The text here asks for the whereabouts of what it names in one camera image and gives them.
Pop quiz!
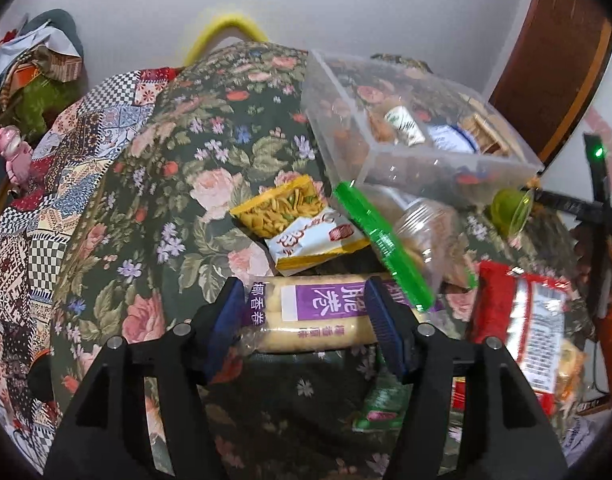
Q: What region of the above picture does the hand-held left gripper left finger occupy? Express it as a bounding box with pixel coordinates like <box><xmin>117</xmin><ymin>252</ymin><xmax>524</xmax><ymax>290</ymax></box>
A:
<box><xmin>43</xmin><ymin>276</ymin><xmax>247</xmax><ymax>480</ymax></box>

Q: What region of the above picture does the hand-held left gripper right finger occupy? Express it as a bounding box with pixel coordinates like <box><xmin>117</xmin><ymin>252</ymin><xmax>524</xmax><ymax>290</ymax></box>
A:
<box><xmin>364</xmin><ymin>275</ymin><xmax>569</xmax><ymax>480</ymax></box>

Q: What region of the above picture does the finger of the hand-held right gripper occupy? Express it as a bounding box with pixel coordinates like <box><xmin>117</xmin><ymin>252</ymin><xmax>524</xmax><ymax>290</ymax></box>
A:
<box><xmin>532</xmin><ymin>187</ymin><xmax>589</xmax><ymax>215</ymax></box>

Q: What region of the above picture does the green jelly cup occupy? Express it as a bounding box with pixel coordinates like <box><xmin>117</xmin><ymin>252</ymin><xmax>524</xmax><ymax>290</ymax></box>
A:
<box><xmin>490</xmin><ymin>187</ymin><xmax>535</xmax><ymax>239</ymax></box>

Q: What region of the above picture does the purple label roll snack packet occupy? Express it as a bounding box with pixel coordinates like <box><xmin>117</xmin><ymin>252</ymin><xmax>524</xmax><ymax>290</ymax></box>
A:
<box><xmin>238</xmin><ymin>274</ymin><xmax>429</xmax><ymax>357</ymax></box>

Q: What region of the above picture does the clear plastic storage box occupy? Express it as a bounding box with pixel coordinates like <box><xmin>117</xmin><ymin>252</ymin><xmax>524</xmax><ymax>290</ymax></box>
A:
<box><xmin>300</xmin><ymin>49</ymin><xmax>545</xmax><ymax>187</ymax></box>

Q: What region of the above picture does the person's right hand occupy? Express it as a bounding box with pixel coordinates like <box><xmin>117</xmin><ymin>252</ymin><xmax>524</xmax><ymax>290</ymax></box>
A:
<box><xmin>570</xmin><ymin>222</ymin><xmax>612</xmax><ymax>313</ymax></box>

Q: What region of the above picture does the green snack packet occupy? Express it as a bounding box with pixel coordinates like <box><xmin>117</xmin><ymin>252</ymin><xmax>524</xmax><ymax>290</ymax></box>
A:
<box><xmin>361</xmin><ymin>377</ymin><xmax>417</xmax><ymax>432</ymax></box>

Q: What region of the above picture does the clear jar with green lid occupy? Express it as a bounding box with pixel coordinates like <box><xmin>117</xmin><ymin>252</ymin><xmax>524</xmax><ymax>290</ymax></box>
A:
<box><xmin>333</xmin><ymin>180</ymin><xmax>481</xmax><ymax>312</ymax></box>

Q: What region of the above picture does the brown cracker packet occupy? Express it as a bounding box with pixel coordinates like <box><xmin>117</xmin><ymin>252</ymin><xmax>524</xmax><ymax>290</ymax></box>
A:
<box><xmin>458</xmin><ymin>112</ymin><xmax>512</xmax><ymax>157</ymax></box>

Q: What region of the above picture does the white and yellow snack packet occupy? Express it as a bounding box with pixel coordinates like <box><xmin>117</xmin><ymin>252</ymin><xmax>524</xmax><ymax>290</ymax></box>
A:
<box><xmin>265</xmin><ymin>206</ymin><xmax>373</xmax><ymax>277</ymax></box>

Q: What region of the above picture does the yellow fried strips snack packet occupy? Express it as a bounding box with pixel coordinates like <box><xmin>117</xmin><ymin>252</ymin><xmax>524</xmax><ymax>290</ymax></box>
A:
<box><xmin>230</xmin><ymin>175</ymin><xmax>337</xmax><ymax>241</ymax></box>

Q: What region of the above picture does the red snack packet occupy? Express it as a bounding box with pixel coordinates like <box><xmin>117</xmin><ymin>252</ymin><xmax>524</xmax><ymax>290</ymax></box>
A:
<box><xmin>472</xmin><ymin>260</ymin><xmax>587</xmax><ymax>413</ymax></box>

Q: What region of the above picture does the blue and white snack packet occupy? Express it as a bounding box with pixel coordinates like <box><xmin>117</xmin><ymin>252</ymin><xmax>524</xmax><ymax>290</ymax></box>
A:
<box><xmin>426</xmin><ymin>122</ymin><xmax>479</xmax><ymax>155</ymax></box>

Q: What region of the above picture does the brown wooden door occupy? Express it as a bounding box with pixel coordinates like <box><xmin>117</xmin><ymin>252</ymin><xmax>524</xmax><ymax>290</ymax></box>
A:
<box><xmin>487</xmin><ymin>0</ymin><xmax>612</xmax><ymax>167</ymax></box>

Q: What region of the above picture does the small white snack packet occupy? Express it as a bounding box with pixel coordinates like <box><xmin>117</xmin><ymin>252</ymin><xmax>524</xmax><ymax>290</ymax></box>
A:
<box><xmin>384</xmin><ymin>105</ymin><xmax>427</xmax><ymax>147</ymax></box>

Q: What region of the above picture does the orange fried snack packet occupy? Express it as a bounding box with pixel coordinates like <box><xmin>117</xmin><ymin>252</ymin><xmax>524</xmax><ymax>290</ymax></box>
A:
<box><xmin>366</xmin><ymin>107</ymin><xmax>399</xmax><ymax>143</ymax></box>

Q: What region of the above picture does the patchwork printed blanket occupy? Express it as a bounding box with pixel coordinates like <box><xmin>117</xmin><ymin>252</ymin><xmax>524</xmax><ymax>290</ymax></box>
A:
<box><xmin>0</xmin><ymin>67</ymin><xmax>187</xmax><ymax>463</ymax></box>

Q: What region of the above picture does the white printed bag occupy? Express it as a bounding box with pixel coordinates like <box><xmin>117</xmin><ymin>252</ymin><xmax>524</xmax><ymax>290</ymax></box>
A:
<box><xmin>558</xmin><ymin>400</ymin><xmax>609</xmax><ymax>458</ymax></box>

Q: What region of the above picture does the pink plush toy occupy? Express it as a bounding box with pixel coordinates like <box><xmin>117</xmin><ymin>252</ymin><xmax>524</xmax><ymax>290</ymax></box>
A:
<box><xmin>0</xmin><ymin>126</ymin><xmax>35</xmax><ymax>183</ymax></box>

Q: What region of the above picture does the yellow tube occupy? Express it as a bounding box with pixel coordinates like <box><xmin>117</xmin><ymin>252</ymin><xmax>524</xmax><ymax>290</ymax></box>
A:
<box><xmin>184</xmin><ymin>15</ymin><xmax>270</xmax><ymax>67</ymax></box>

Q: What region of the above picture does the green plush toy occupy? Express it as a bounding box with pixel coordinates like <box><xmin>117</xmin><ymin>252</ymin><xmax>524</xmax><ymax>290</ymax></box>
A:
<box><xmin>8</xmin><ymin>72</ymin><xmax>75</xmax><ymax>133</ymax></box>

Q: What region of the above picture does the pile of clothes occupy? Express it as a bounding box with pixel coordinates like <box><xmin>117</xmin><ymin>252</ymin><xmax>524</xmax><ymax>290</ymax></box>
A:
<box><xmin>0</xmin><ymin>8</ymin><xmax>85</xmax><ymax>111</ymax></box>

